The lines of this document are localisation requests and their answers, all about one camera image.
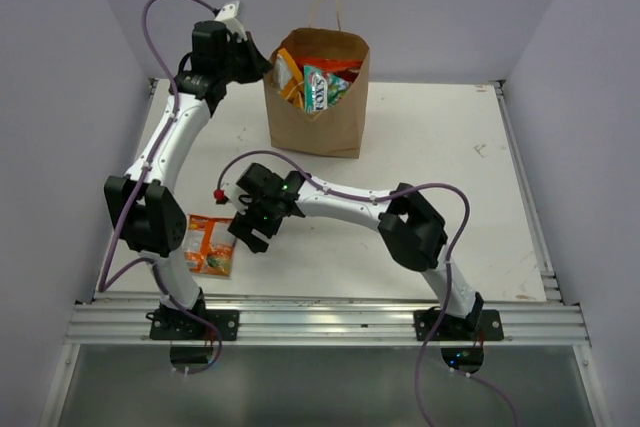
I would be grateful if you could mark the yellow Kettle chips bag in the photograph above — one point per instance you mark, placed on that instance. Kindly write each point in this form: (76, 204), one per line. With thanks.
(288, 79)

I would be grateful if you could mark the aluminium front rail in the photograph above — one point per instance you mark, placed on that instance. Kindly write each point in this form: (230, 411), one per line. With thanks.
(115, 320)

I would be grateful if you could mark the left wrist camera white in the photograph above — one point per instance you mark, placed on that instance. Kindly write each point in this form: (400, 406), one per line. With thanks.
(228, 14)

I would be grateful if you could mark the orange small snack bag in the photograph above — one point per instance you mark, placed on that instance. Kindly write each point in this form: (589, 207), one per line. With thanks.
(209, 246)

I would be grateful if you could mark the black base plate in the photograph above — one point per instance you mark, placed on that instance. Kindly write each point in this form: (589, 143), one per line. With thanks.
(202, 324)
(488, 327)

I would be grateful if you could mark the teal Fox's candy bag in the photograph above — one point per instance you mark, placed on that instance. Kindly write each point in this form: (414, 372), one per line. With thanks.
(322, 90)

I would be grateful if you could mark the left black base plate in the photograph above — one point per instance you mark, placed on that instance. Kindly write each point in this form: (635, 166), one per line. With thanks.
(202, 324)

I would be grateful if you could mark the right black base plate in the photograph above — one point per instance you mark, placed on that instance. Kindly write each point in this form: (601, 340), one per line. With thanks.
(488, 327)

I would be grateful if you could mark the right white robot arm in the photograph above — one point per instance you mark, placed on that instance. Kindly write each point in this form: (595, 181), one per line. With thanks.
(411, 228)

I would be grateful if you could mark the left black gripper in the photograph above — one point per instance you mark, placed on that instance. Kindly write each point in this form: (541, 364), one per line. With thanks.
(258, 65)

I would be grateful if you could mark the red Doritos bag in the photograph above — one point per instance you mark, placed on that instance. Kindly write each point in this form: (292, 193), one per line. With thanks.
(349, 74)

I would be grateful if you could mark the brown paper bag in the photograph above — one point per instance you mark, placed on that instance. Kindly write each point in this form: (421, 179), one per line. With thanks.
(338, 130)

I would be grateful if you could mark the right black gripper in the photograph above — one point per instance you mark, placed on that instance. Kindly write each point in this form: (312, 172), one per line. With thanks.
(244, 224)

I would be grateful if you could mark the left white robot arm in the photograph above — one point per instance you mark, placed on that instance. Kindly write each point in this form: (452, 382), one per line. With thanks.
(141, 203)

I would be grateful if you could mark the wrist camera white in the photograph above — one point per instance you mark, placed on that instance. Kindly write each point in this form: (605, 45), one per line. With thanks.
(228, 14)
(228, 194)

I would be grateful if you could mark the red cassava chips bag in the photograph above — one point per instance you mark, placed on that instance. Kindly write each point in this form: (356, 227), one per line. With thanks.
(329, 65)

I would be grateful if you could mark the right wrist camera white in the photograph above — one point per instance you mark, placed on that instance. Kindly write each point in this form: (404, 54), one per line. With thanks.
(228, 194)

